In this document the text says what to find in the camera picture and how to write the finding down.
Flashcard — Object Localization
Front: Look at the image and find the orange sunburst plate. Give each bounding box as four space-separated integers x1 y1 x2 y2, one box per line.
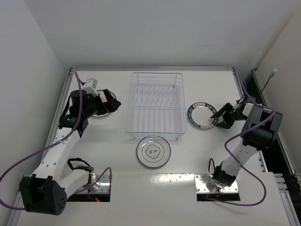
92 89 117 118

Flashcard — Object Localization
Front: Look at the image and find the green rimmed white plate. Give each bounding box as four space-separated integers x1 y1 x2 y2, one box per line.
187 102 218 130

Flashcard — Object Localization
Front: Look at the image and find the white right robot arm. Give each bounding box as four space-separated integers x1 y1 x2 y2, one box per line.
212 103 283 188

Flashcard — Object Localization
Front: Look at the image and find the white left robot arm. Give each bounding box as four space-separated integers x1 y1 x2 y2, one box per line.
19 89 121 215

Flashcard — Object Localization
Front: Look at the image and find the black rimmed clover plate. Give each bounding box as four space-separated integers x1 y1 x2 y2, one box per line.
136 136 172 170

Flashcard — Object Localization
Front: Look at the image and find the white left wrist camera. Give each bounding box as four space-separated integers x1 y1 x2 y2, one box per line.
83 78 97 92

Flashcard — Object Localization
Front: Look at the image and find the clear wire dish rack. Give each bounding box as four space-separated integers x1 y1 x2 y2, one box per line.
127 72 187 140

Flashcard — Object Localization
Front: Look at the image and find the black wall cable with plug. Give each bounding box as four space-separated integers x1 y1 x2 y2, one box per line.
260 68 277 94

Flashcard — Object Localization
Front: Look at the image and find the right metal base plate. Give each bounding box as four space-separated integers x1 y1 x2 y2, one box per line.
195 174 239 194

